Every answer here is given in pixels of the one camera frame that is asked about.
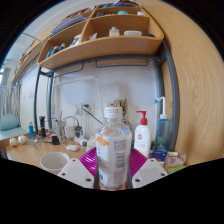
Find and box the white pump bottle red top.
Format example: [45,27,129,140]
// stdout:
[133,110,153,159]

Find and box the wooden shelf unit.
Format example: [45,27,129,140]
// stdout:
[37,1,165,71]

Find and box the clear plastic water bottle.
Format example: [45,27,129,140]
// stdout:
[95,106,133,192]

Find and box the white power strip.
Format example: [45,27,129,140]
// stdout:
[73,135,89,148]

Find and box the light blue bedding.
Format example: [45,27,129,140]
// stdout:
[0,113,29,141]

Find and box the small white oval object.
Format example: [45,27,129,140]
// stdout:
[65,144,79,152]

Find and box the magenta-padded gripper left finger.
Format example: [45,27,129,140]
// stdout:
[57,147,100,190]

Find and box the long wooden bed rail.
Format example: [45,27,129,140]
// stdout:
[11,23,58,84]

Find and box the wooden wardrobe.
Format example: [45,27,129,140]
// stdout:
[136,0,224,167]

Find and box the white cup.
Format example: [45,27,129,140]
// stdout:
[39,151,72,176]

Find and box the blue spray bottle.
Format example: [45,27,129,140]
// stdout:
[153,96,172,151]

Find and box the grey metal desk frame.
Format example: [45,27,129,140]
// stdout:
[32,39,181,153]

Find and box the wooden tree figurine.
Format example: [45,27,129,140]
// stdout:
[112,97,129,126]

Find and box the pink white packet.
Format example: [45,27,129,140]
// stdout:
[163,153,187,168]

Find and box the black charger block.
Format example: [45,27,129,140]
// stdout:
[51,134,61,146]

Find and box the small blue bottle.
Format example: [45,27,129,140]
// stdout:
[27,120,35,139]

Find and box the white tissue pack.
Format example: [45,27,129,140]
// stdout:
[85,134,98,153]

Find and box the white charger block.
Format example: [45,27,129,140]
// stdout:
[64,124,76,139]

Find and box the black upright shaver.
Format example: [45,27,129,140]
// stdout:
[38,115,47,138]

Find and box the dark blue box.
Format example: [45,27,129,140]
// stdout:
[151,143,169,163]

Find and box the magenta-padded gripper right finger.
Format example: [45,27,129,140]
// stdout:
[126,148,169,190]

